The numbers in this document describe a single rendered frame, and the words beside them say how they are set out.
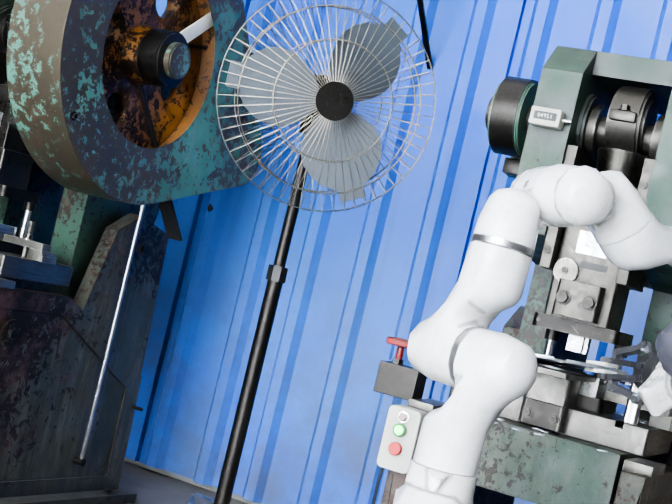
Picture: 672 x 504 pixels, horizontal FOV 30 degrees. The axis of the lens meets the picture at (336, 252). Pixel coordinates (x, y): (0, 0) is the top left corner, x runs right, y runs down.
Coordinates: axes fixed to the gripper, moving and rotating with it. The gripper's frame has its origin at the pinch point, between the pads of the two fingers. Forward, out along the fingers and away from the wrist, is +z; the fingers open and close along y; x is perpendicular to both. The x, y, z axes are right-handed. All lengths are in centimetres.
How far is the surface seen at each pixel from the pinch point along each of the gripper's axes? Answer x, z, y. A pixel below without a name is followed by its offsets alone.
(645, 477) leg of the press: -3.2, -14.9, -20.2
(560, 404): 2.2, 8.7, -9.0
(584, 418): -3.3, 6.8, -11.0
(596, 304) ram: -3.7, 9.7, 13.8
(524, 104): 9, 31, 58
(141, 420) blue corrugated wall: 14, 237, -42
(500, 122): 13, 33, 53
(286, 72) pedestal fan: 46, 86, 62
